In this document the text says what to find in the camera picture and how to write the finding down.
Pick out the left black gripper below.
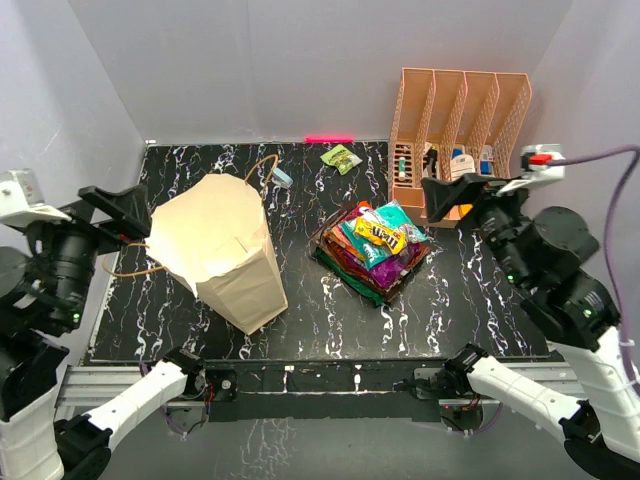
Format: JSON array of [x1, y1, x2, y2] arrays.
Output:
[[23, 180, 152, 325]]

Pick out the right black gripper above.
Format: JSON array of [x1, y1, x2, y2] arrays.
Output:
[[421, 172, 539, 288]]

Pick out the teal Fox's candy packet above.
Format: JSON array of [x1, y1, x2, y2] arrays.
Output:
[[340, 200, 427, 269]]

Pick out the yellow M&M's packet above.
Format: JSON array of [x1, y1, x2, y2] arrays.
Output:
[[354, 216, 407, 255]]

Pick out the brown paper bag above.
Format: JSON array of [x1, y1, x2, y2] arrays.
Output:
[[125, 173, 288, 335]]

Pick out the red Doritos chips bag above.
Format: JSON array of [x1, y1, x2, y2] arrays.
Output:
[[312, 241, 430, 306]]

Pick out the light green snack packet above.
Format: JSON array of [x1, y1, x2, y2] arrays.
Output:
[[321, 144, 362, 176]]

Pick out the colourful candy packet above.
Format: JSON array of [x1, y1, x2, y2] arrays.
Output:
[[325, 201, 372, 265]]

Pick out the green chips bag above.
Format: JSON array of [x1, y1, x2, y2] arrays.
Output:
[[311, 248, 386, 307]]

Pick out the purple snack packet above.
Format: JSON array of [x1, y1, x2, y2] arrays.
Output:
[[368, 245, 413, 289]]

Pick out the red brown snack box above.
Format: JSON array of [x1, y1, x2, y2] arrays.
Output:
[[309, 205, 351, 254]]

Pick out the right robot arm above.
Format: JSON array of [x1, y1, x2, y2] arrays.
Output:
[[422, 174, 639, 479]]

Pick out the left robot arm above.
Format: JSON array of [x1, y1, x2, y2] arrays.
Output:
[[1, 173, 207, 479]]

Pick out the white labelled bottle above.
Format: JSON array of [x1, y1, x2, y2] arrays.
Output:
[[450, 154, 476, 180]]

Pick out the orange desk organizer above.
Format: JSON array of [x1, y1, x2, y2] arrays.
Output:
[[388, 67, 532, 226]]

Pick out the pink tape strip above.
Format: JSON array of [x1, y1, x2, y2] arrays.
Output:
[[304, 134, 354, 144]]

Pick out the light blue stapler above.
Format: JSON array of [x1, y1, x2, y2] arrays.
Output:
[[272, 167, 293, 189]]

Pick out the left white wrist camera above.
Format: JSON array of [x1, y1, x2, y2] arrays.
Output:
[[1, 169, 71, 228]]

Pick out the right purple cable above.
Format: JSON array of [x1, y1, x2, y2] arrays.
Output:
[[547, 144, 640, 381]]

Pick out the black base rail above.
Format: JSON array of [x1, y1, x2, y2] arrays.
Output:
[[205, 358, 473, 422]]

